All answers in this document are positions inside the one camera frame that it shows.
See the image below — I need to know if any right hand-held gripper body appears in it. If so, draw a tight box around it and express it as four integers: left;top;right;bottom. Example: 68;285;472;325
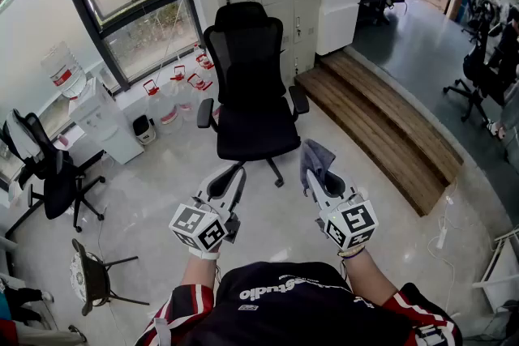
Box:
315;194;380;252

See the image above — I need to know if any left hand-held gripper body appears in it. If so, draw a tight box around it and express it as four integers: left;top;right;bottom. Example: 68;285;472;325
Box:
169;192;241;252

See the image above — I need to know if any grey cloth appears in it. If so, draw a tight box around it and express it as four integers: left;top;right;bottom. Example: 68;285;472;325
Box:
299;139;337;194

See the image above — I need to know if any person's left forearm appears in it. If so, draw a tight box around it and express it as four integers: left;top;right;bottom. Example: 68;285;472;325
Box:
181;253;222;293

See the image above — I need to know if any person's right forearm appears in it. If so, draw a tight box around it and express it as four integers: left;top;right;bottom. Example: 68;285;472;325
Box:
340;250;398;307

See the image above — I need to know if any white wristband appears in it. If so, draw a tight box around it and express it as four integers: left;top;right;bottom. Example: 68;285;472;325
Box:
188;246;221;260

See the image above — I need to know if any wooden step platform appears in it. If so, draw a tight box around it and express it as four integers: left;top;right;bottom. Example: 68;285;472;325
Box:
294;50;465;218

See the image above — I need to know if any small black white trash bin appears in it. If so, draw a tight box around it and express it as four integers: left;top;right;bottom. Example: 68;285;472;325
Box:
132;114;157;146

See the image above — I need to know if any person's black red jersey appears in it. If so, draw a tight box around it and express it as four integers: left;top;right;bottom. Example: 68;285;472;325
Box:
135;261;463;346

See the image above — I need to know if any black stool with patterned cushion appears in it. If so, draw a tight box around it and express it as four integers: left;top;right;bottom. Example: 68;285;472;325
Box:
69;237;151;317

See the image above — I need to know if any white water dispenser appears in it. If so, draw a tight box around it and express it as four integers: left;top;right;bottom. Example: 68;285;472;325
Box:
67;76;145;166

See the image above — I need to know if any white metal rack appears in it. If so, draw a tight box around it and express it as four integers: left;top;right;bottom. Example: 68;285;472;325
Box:
472;226;519;313

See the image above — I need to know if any large clear water jug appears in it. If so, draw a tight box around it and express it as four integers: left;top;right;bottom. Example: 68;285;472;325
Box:
40;41;88;100

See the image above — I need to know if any white box cabinet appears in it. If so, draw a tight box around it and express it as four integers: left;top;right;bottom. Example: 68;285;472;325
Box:
315;0;366;57

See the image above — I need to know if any white garment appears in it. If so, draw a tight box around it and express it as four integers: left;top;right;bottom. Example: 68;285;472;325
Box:
6;109;41;161

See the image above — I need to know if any beaded bracelet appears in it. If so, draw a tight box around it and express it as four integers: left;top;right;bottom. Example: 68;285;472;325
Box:
337;245;366;259

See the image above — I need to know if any clear bottle with red handle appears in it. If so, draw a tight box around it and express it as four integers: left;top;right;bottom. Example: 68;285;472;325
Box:
195;52;216;72
142;79;184;135
187;72;222;122
169;64;196;122

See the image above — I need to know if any white window cord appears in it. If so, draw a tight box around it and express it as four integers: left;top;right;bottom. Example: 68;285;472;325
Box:
156;0;191;82

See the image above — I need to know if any black window frame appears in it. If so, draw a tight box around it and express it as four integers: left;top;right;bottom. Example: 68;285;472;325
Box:
0;0;204;94

